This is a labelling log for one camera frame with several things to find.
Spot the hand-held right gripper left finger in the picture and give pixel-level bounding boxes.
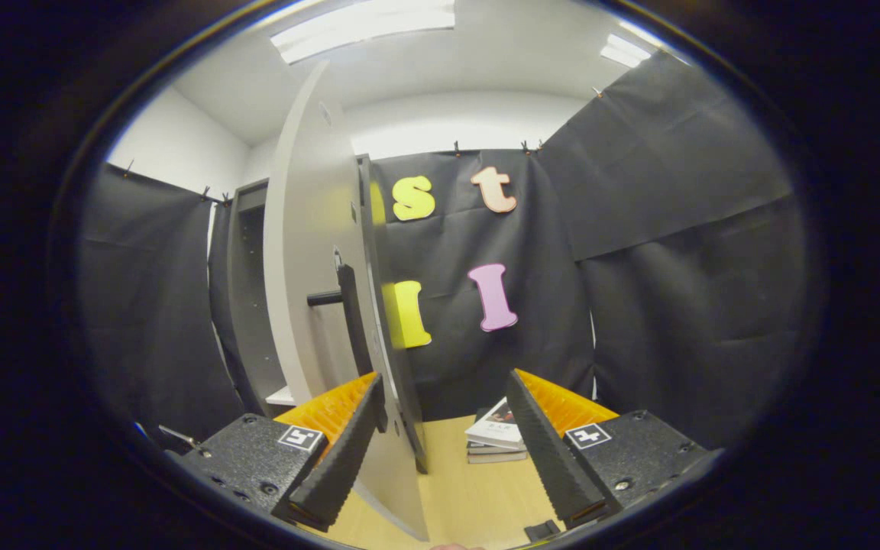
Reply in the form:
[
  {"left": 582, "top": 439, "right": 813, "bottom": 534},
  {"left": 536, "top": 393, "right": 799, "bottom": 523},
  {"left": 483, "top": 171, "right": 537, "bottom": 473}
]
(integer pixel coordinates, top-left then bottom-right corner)
[{"left": 165, "top": 372, "right": 386, "bottom": 533}]

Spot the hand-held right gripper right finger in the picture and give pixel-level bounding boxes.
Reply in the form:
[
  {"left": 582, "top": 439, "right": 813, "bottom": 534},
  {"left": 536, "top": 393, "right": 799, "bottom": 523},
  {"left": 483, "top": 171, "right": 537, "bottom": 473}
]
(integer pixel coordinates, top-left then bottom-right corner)
[{"left": 506, "top": 368, "right": 723, "bottom": 532}]

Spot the black door handle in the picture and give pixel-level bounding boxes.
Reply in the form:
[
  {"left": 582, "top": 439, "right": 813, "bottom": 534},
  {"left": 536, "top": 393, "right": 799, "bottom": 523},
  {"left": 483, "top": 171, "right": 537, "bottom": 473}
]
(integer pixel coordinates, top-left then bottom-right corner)
[{"left": 306, "top": 264, "right": 374, "bottom": 379}]

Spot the dark grey cabinet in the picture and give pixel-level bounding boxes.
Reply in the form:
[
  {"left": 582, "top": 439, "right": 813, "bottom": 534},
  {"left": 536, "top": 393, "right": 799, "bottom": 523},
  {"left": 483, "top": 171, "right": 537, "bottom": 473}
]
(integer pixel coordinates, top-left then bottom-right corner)
[{"left": 225, "top": 153, "right": 429, "bottom": 474}]

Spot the grey cabinet door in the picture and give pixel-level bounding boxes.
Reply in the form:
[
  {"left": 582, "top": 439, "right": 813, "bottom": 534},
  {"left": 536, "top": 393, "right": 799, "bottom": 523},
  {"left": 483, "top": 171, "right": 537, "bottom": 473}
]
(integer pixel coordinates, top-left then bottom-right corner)
[{"left": 263, "top": 61, "right": 429, "bottom": 542}]

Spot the white cover book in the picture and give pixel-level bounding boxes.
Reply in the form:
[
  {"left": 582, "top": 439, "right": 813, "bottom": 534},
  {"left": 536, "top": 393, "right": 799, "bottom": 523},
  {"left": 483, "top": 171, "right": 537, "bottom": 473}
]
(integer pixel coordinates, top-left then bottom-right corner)
[{"left": 464, "top": 397, "right": 525, "bottom": 450}]

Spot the black backdrop cloth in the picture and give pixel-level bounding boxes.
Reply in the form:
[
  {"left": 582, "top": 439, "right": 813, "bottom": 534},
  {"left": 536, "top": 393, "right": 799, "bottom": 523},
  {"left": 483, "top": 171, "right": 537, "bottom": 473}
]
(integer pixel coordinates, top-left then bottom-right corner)
[{"left": 77, "top": 53, "right": 807, "bottom": 451}]

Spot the small ceiling light panel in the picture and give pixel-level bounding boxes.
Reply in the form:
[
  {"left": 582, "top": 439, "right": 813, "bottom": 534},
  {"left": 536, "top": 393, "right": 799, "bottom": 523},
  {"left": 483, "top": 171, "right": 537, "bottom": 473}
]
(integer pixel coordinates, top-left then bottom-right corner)
[{"left": 600, "top": 33, "right": 652, "bottom": 70}]

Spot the large ceiling light panel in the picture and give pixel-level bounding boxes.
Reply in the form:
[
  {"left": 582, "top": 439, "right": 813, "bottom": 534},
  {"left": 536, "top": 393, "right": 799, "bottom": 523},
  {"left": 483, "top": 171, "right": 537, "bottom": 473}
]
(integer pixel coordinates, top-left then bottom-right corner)
[{"left": 270, "top": 0, "right": 456, "bottom": 65}]

